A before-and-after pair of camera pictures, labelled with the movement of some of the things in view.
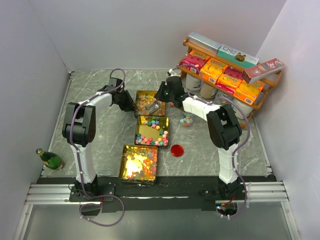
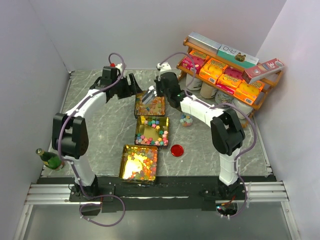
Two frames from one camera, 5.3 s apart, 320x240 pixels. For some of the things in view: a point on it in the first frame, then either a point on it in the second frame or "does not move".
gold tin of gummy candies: [139, 164] does not move
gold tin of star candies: [152, 130] does not move
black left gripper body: [125, 102] → [122, 89]
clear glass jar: [186, 119] does not move
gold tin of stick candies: [148, 105] does not move
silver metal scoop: [155, 105] → [151, 93]
